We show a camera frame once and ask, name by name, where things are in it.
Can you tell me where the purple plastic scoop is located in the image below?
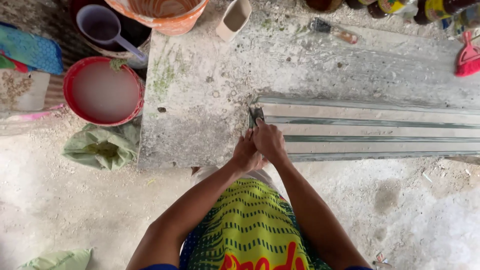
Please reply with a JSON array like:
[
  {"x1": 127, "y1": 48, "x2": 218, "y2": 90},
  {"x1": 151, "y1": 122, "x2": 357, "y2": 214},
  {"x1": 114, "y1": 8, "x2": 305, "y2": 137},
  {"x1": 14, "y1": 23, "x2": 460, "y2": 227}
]
[{"x1": 76, "y1": 4, "x2": 148, "y2": 63}]

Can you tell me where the dark round basin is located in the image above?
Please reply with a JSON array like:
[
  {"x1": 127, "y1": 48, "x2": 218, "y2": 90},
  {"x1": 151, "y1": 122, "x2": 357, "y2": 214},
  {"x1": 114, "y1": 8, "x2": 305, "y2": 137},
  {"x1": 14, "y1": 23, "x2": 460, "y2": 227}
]
[{"x1": 70, "y1": 0, "x2": 152, "y2": 59}]

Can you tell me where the orange plastic bucket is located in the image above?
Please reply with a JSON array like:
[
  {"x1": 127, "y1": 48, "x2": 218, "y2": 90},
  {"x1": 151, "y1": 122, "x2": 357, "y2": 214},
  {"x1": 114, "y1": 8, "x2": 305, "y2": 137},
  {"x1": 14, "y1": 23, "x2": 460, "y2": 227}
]
[{"x1": 104, "y1": 0, "x2": 209, "y2": 36}]

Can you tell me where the beige plastic container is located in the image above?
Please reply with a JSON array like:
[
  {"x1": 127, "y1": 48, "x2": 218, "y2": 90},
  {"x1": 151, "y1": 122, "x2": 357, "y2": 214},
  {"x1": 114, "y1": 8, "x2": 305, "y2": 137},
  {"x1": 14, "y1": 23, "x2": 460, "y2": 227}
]
[{"x1": 215, "y1": 0, "x2": 253, "y2": 43}]

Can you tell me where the person's right hand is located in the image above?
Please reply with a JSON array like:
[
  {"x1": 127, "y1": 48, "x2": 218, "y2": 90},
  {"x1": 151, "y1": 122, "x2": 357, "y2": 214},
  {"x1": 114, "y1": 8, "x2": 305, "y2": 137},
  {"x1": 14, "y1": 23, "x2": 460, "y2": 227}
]
[{"x1": 253, "y1": 118, "x2": 289, "y2": 164}]

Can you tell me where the person's yellow green patterned clothing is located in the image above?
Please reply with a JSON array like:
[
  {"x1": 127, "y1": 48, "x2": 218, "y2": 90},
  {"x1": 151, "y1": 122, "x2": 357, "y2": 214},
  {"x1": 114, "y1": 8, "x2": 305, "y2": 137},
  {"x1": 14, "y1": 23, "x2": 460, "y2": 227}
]
[{"x1": 179, "y1": 167, "x2": 332, "y2": 270}]

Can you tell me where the dark metal scraper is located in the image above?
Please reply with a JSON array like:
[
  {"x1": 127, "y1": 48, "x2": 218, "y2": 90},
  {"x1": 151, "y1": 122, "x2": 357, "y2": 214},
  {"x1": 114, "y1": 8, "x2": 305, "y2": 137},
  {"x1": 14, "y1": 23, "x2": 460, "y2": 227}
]
[{"x1": 248, "y1": 107, "x2": 265, "y2": 129}]

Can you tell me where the red bucket of cloudy water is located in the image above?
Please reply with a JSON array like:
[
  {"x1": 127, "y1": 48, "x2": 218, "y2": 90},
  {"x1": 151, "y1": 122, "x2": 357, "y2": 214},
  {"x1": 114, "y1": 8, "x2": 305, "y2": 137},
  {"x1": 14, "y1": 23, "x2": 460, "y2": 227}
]
[{"x1": 63, "y1": 56, "x2": 145, "y2": 127}]

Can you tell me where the row of dark bottles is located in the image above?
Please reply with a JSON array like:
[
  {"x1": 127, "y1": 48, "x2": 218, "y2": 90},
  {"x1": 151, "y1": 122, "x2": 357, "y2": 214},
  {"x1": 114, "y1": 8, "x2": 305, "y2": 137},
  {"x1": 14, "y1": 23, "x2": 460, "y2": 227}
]
[{"x1": 304, "y1": 0, "x2": 480, "y2": 34}]

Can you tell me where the pale green sack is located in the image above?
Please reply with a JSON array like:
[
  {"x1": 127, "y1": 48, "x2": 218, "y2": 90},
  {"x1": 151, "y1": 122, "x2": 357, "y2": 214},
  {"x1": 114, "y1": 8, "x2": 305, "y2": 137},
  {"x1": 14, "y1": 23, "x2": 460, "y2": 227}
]
[{"x1": 19, "y1": 247, "x2": 94, "y2": 270}]

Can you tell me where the pink hand brush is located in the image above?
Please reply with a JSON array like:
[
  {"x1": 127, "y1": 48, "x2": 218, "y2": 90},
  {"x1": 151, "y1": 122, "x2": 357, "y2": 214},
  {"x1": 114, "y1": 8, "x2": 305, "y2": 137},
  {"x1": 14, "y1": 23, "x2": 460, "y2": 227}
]
[{"x1": 454, "y1": 31, "x2": 480, "y2": 78}]

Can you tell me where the grey concrete slab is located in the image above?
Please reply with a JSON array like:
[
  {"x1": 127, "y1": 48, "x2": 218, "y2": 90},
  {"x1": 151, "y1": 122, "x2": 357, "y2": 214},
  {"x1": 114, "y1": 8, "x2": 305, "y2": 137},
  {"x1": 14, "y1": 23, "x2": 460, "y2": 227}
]
[{"x1": 137, "y1": 0, "x2": 480, "y2": 169}]

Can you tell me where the person's left hand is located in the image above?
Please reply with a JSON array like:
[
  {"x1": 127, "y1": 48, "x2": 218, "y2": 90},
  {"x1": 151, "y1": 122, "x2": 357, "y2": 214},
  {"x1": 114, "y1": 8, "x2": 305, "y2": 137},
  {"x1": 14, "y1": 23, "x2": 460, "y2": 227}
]
[{"x1": 232, "y1": 128, "x2": 269, "y2": 173}]

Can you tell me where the blue patterned cloth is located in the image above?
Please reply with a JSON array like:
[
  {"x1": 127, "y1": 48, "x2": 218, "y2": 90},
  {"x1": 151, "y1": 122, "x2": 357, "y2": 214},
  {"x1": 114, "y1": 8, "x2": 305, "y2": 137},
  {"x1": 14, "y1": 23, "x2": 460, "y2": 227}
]
[{"x1": 0, "y1": 22, "x2": 64, "y2": 76}]

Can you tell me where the green plastic bag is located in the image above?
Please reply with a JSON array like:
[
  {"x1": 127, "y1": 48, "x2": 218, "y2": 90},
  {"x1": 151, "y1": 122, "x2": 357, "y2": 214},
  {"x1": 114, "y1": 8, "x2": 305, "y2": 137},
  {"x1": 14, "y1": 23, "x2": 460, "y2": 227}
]
[{"x1": 62, "y1": 122, "x2": 142, "y2": 172}]

